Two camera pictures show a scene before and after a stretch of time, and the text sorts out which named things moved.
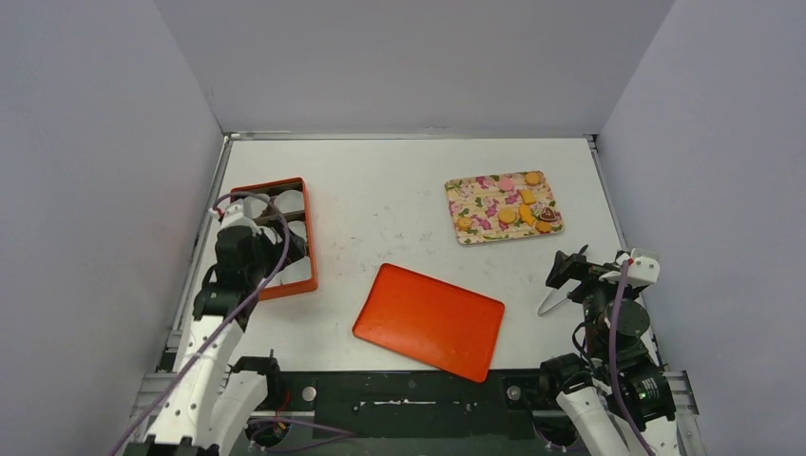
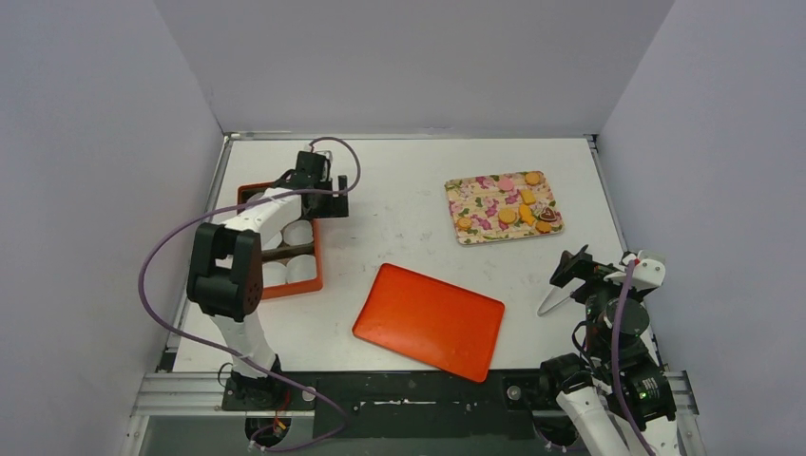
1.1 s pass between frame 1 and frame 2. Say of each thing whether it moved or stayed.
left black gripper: moved
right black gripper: stayed
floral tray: stayed
